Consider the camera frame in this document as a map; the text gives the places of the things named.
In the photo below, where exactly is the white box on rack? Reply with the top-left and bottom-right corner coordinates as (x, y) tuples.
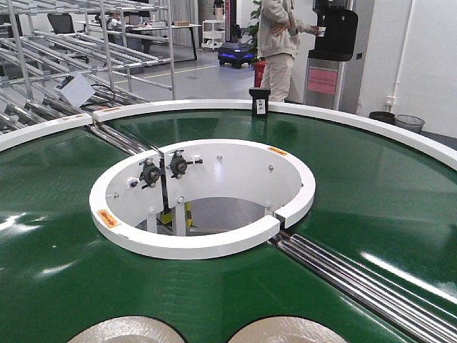
(54, 72), (96, 108)

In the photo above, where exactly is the beige plate black rim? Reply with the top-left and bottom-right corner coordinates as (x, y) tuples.
(228, 316), (346, 342)
(69, 316), (186, 342)

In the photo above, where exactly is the black water dispenser machine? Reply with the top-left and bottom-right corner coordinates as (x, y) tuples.
(304, 1), (358, 109)

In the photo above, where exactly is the black sensor box on rim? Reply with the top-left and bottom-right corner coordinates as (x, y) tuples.
(248, 87), (271, 117)

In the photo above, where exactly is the person in beige clothes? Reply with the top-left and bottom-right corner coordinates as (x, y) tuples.
(257, 0), (319, 102)

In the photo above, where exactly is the mesh waste bin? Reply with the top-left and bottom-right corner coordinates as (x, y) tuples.
(395, 114), (425, 134)

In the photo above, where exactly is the blue lit mobile robot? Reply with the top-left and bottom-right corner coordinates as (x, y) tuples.
(218, 42), (255, 69)

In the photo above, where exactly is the white outer conveyor rim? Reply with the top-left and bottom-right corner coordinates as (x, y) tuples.
(1, 99), (456, 169)

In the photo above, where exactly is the metal roller rack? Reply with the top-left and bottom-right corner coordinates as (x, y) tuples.
(1, 1), (176, 146)

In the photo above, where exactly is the white inner conveyor ring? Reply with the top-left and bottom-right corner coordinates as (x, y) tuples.
(89, 138), (317, 261)

